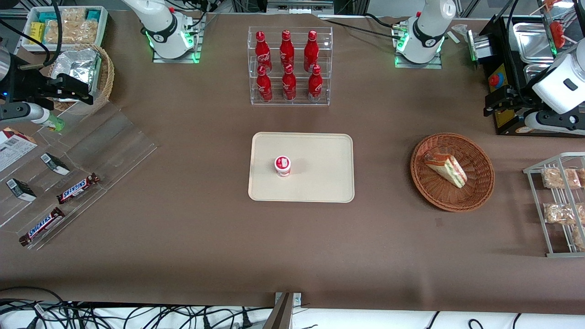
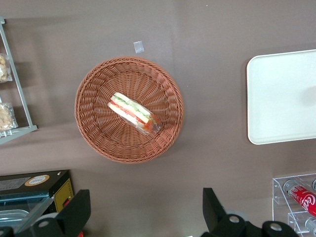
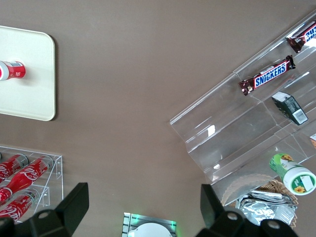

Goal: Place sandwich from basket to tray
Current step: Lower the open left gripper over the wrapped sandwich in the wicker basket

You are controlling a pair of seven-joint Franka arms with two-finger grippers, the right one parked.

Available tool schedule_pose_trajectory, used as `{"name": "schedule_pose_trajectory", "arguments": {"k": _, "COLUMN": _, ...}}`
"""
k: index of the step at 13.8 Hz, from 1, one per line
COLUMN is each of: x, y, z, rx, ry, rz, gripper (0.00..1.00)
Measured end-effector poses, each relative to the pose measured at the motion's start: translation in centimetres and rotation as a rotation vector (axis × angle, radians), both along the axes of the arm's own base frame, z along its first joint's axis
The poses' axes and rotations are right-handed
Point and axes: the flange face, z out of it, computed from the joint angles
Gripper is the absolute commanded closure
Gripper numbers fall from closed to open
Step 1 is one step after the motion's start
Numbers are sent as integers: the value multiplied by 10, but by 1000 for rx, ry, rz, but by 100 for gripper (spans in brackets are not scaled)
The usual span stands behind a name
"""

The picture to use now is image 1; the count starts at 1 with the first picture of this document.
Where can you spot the red white printed carton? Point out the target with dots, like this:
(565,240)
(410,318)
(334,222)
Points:
(13,151)

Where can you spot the snickers chocolate bar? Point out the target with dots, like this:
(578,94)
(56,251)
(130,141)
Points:
(42,227)
(77,188)

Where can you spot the brown wicker basket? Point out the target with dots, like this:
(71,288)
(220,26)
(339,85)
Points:
(475,183)

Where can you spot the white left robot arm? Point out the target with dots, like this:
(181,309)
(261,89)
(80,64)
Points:
(425,27)

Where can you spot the large steel tray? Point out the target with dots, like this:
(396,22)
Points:
(530,43)

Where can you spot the white plastic bin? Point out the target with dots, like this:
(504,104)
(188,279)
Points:
(104,27)

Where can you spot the clear bag of crackers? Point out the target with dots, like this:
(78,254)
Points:
(71,33)
(73,15)

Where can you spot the triangle sandwich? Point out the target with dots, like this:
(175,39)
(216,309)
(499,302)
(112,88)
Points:
(445,169)

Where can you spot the clear acrylic stepped display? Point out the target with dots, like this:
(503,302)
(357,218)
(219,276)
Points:
(114,141)

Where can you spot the yellow snack packet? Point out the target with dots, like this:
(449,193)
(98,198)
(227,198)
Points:
(37,33)

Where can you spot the silver foil bag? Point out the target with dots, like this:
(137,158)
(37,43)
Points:
(77,64)

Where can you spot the brown table cover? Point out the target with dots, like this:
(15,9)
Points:
(205,237)

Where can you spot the red cola bottle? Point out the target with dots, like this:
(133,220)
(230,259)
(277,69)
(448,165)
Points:
(262,50)
(287,48)
(263,87)
(311,49)
(289,86)
(315,87)

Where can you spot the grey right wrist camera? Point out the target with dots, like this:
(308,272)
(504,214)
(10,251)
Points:
(23,112)

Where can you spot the teal snack packet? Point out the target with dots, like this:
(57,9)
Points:
(93,15)
(46,17)

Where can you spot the red emergency stop button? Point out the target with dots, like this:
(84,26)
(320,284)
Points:
(496,80)

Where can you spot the red sausage on stick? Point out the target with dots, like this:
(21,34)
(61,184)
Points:
(556,34)

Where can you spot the red white yogurt cup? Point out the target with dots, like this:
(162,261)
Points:
(283,165)

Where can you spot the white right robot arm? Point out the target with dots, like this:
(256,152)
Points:
(162,27)

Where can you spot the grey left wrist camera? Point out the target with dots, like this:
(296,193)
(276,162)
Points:
(548,121)

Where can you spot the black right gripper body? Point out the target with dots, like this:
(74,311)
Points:
(23,84)

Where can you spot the black food warmer case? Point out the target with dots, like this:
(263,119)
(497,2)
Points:
(502,50)

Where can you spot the crumpled clear plastic wrapper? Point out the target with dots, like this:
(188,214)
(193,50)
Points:
(461,29)

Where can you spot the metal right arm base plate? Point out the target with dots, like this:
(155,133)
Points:
(194,50)

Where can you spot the silver mounting bracket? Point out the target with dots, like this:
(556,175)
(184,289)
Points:
(297,299)

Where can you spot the clear acrylic bottle rack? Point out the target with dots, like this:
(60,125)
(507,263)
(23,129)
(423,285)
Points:
(292,103)

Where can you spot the light wicker basket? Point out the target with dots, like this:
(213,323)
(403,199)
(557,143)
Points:
(107,77)

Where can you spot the aluminium frame rail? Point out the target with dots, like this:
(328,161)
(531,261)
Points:
(299,5)

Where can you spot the small steel tray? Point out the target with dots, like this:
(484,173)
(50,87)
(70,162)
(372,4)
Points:
(532,73)

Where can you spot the beige plastic tray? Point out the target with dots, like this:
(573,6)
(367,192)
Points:
(320,173)

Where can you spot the small black white box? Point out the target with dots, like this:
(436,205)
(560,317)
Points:
(21,190)
(55,164)

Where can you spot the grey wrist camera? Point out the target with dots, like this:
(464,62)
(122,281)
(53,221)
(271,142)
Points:
(23,112)
(548,121)

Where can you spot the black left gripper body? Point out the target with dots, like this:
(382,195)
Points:
(518,99)

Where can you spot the small steel box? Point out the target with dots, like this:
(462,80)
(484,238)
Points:
(480,45)

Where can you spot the clear bag of fried snacks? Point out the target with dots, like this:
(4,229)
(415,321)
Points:
(579,238)
(560,178)
(560,213)

